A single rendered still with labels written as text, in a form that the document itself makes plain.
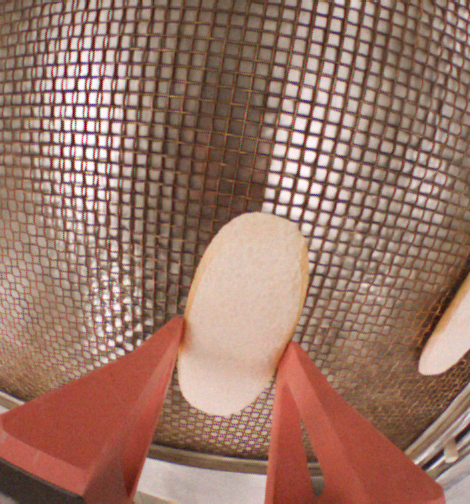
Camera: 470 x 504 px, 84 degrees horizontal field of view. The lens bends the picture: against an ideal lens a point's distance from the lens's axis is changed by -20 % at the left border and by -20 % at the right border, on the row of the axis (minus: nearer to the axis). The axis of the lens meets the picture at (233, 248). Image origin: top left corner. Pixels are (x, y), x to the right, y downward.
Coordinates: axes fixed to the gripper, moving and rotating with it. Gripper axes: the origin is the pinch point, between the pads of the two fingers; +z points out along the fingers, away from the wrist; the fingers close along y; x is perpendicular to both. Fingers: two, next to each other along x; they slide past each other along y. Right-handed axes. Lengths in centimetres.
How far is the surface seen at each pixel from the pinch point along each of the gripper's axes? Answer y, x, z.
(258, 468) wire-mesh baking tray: -5.9, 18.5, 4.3
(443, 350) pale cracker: -12.3, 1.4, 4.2
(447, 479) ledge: -36.1, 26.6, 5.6
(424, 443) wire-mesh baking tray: -20.0, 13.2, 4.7
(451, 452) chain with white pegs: -29.9, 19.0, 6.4
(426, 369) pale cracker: -12.3, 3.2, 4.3
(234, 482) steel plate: -10, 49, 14
